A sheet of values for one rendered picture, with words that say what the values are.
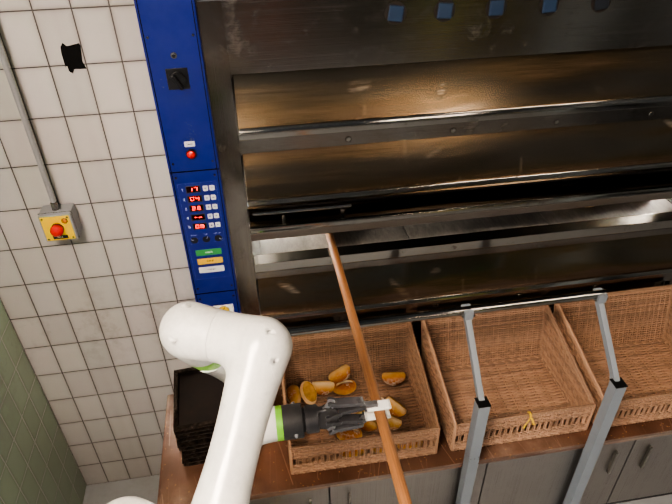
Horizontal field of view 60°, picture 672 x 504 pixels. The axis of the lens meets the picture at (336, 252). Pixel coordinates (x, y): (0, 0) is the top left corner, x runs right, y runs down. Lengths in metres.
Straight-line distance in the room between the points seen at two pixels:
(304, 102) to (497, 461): 1.48
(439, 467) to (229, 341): 1.31
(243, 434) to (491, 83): 1.38
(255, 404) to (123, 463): 1.91
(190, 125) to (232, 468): 1.08
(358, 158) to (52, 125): 0.96
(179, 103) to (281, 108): 0.31
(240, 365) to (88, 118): 1.04
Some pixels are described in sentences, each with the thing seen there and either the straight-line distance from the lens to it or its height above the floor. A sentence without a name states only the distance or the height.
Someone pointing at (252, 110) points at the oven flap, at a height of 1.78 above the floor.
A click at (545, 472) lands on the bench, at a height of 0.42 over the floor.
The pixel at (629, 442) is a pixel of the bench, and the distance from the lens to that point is 2.63.
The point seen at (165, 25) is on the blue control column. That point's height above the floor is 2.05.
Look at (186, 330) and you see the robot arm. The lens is 1.21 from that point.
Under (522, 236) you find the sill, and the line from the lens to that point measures 2.39.
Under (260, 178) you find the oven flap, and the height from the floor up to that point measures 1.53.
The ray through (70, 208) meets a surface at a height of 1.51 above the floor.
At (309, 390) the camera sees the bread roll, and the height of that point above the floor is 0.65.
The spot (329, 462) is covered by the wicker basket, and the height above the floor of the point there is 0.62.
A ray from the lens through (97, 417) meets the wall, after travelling 2.77.
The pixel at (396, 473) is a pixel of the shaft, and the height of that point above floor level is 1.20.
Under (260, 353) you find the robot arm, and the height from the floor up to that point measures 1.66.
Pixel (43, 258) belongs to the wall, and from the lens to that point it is 2.23.
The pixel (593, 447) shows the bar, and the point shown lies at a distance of 2.43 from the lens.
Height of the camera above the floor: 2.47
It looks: 36 degrees down
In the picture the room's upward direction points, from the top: 1 degrees counter-clockwise
